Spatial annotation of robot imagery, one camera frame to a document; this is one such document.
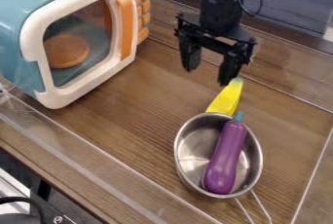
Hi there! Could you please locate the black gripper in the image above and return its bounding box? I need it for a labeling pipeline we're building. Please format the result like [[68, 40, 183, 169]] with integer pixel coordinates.
[[173, 0, 256, 86]]

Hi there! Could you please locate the blue toy microwave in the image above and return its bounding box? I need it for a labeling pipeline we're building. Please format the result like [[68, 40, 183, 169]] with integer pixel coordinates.
[[0, 0, 151, 109]]

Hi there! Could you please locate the clear acrylic barrier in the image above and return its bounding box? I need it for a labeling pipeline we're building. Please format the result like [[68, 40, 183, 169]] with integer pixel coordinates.
[[0, 85, 221, 224]]

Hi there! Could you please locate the yellow toy banana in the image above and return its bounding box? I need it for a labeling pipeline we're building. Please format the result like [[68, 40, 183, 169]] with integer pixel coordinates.
[[205, 78, 244, 116]]

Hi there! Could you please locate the silver metal pot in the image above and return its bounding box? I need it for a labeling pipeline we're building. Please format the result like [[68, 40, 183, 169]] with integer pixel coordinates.
[[172, 112, 272, 224]]

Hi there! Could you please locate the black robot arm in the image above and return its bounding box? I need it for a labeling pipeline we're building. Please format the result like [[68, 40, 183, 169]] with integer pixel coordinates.
[[173, 0, 258, 86]]

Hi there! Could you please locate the purple toy eggplant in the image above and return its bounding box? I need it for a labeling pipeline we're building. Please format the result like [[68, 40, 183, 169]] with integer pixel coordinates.
[[201, 111, 247, 195]]

